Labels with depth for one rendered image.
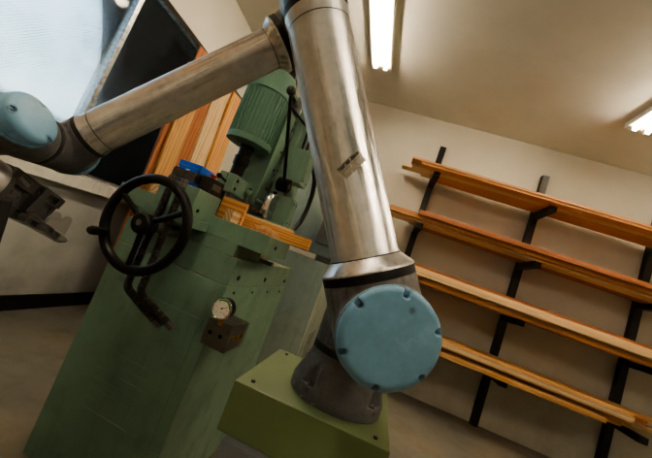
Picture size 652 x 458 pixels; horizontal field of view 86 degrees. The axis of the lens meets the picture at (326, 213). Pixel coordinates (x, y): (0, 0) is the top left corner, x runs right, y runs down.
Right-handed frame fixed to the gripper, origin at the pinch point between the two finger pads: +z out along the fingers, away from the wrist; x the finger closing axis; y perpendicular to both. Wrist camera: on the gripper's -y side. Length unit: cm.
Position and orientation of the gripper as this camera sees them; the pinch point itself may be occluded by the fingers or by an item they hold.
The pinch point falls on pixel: (59, 241)
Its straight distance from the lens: 103.5
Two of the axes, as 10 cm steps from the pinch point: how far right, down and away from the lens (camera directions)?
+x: -9.2, -2.9, 2.6
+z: 0.8, 5.2, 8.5
